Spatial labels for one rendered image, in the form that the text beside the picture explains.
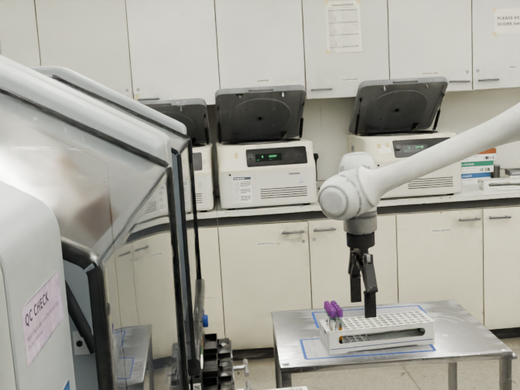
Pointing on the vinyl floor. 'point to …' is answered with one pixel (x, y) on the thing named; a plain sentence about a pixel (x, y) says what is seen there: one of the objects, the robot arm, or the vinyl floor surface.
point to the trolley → (473, 343)
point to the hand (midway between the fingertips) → (363, 305)
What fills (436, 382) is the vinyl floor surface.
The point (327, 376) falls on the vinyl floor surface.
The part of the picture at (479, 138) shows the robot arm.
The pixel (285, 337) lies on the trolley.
